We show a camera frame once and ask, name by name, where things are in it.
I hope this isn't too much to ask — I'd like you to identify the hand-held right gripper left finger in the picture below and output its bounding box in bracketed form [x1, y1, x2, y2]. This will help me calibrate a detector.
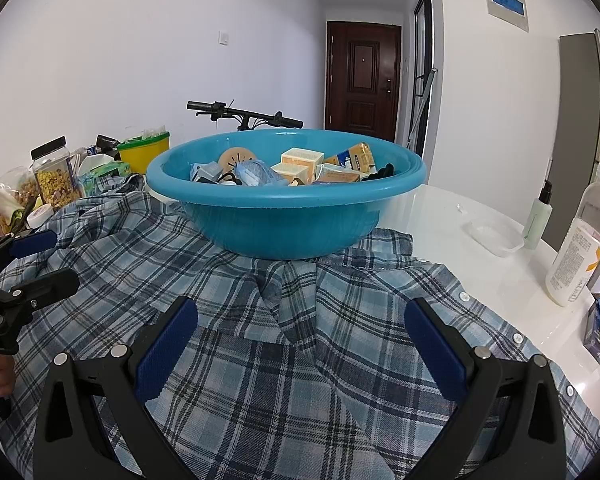
[32, 296, 199, 480]

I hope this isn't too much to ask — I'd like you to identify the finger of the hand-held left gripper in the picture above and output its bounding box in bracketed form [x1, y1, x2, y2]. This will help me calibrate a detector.
[0, 230, 58, 281]
[0, 268, 81, 311]

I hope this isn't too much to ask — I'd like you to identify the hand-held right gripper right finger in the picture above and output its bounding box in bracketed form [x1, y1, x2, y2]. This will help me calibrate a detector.
[402, 297, 567, 480]

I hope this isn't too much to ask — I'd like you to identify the blue plaid shirt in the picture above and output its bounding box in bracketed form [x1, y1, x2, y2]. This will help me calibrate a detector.
[0, 172, 600, 480]

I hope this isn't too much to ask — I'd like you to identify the blue plastic basin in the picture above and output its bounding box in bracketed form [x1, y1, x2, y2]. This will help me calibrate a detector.
[146, 128, 427, 261]

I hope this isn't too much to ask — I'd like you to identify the person's left hand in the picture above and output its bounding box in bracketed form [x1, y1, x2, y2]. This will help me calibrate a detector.
[0, 355, 18, 401]

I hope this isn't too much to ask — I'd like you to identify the clear snack bag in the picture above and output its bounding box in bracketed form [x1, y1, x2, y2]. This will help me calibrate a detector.
[0, 165, 41, 231]

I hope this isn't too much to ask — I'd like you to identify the clear jar with black lid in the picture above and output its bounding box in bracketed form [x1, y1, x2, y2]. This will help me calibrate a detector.
[31, 136, 83, 211]

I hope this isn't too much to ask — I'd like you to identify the green tissue packet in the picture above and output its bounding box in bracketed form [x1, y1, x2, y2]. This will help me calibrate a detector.
[77, 160, 131, 196]

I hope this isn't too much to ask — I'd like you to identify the clear plastic container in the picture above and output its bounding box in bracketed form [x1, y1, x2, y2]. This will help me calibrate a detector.
[467, 219, 526, 258]

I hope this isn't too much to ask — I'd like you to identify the yellow tub with green rim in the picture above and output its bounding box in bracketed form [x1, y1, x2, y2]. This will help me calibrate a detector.
[116, 131, 171, 176]

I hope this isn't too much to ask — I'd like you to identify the white printed bottle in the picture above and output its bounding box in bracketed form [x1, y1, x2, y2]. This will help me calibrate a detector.
[545, 217, 600, 308]

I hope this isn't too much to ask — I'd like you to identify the dark printed box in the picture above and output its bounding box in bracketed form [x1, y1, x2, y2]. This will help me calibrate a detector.
[582, 305, 600, 366]

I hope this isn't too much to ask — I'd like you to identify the green pump bottle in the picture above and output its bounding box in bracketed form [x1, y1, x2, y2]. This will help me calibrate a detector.
[522, 180, 553, 251]

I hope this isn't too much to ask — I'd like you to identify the black hair scrunchie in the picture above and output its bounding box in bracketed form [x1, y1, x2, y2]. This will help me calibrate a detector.
[362, 162, 396, 181]

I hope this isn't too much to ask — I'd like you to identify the blue plastic packet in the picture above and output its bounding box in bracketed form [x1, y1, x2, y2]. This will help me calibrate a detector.
[235, 159, 281, 187]

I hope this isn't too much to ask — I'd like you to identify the pale green box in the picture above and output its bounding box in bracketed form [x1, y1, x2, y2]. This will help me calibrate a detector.
[316, 164, 361, 183]

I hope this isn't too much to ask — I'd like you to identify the round beige perforated disc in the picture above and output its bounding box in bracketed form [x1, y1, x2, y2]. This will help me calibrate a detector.
[218, 146, 257, 168]

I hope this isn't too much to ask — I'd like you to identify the cream cardboard box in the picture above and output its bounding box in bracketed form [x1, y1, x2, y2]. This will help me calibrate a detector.
[281, 147, 326, 168]
[271, 162, 311, 186]

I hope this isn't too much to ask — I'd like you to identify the black bicycle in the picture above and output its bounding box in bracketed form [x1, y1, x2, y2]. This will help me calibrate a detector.
[186, 100, 305, 132]

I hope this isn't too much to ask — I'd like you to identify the leaning mop pole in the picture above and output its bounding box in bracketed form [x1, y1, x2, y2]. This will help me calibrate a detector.
[406, 67, 438, 146]

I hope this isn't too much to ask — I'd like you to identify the dark brown door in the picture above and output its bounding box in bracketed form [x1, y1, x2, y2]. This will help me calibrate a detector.
[325, 21, 403, 143]

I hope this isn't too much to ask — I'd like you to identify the grey refrigerator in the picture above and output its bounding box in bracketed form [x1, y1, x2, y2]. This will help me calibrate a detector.
[557, 27, 600, 291]

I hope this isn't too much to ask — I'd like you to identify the black framed glass door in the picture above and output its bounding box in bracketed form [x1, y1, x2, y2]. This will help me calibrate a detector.
[411, 0, 437, 158]

